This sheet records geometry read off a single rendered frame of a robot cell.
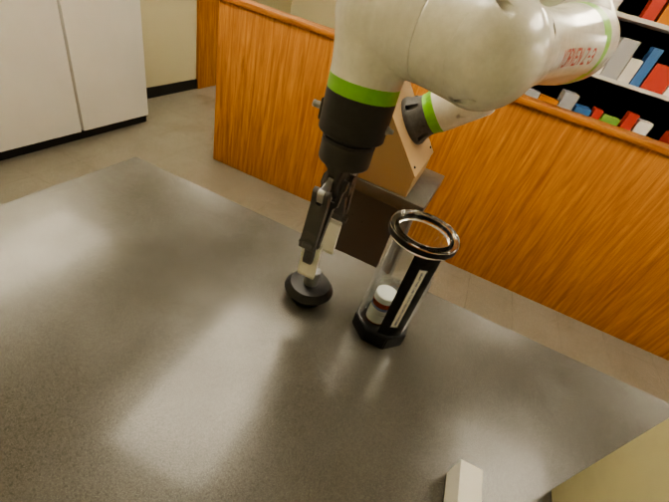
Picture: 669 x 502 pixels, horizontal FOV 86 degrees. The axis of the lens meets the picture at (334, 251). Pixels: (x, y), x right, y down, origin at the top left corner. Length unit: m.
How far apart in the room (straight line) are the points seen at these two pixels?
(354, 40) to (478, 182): 2.05
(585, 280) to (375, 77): 2.46
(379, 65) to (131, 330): 0.50
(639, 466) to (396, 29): 0.53
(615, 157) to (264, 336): 2.16
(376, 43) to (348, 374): 0.46
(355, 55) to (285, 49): 2.19
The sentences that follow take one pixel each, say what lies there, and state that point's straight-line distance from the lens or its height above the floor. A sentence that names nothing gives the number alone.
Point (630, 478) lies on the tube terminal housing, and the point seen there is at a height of 1.08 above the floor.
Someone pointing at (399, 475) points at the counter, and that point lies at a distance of 0.57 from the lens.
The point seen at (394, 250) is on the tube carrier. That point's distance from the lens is 0.54.
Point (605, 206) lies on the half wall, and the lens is 2.56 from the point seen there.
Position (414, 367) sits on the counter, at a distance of 0.66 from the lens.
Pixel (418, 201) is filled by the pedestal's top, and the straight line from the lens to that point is 1.15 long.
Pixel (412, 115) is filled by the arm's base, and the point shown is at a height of 1.15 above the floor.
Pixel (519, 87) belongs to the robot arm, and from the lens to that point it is 0.40.
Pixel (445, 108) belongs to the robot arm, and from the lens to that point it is 1.14.
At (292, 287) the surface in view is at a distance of 0.65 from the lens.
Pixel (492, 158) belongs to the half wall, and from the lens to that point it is 2.40.
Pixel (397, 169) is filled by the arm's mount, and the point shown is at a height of 1.01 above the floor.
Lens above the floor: 1.43
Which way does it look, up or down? 37 degrees down
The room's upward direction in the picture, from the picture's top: 17 degrees clockwise
